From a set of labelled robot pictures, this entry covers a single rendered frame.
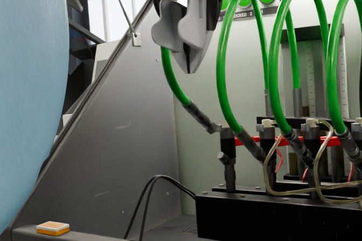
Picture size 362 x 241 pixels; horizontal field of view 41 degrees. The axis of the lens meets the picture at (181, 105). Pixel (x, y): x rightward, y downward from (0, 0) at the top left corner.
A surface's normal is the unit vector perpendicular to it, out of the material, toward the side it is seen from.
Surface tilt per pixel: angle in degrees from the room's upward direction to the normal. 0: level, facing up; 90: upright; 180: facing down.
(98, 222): 90
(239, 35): 90
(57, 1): 98
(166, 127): 90
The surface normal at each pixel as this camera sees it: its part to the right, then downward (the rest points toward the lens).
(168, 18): 0.78, -0.08
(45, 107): 0.96, 0.07
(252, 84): -0.55, 0.08
